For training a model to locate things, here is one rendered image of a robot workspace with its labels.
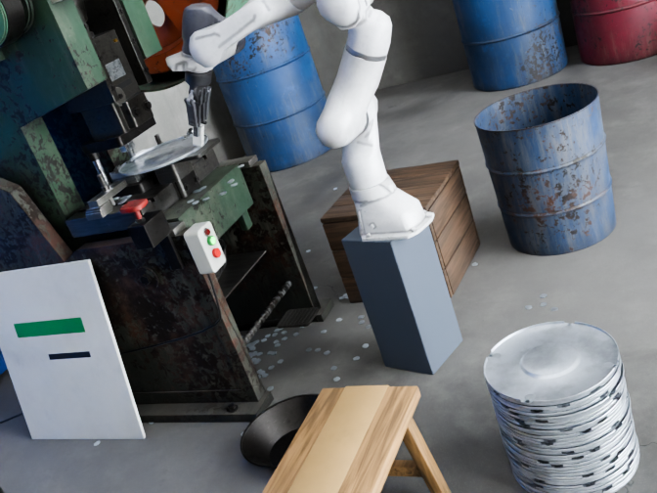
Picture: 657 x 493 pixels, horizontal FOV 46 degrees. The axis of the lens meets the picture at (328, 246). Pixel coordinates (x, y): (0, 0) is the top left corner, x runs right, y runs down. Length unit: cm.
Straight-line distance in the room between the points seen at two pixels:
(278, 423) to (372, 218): 66
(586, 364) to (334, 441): 56
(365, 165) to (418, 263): 33
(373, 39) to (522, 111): 112
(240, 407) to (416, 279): 69
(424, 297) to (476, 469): 53
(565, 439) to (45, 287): 164
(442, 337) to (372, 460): 84
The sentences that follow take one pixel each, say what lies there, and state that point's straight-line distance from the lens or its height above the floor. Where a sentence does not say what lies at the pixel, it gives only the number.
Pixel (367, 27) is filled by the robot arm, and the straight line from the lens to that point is 196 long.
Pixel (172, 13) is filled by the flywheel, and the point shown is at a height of 114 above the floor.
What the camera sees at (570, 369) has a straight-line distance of 174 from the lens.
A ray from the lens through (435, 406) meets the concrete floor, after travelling 221.
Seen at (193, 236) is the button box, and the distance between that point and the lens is 217.
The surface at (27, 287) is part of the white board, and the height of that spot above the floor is 53.
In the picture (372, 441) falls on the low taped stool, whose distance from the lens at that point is 162.
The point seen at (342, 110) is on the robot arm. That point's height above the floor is 83.
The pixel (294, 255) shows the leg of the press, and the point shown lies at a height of 27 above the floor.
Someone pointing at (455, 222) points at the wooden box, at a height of 19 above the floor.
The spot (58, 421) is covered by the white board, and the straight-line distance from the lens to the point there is 283.
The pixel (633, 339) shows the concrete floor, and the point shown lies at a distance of 230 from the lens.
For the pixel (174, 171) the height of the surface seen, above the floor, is 74.
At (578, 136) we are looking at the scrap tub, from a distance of 263.
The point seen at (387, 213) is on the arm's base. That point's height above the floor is 52.
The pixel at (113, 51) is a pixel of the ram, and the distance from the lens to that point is 246.
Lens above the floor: 131
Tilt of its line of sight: 23 degrees down
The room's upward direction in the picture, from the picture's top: 20 degrees counter-clockwise
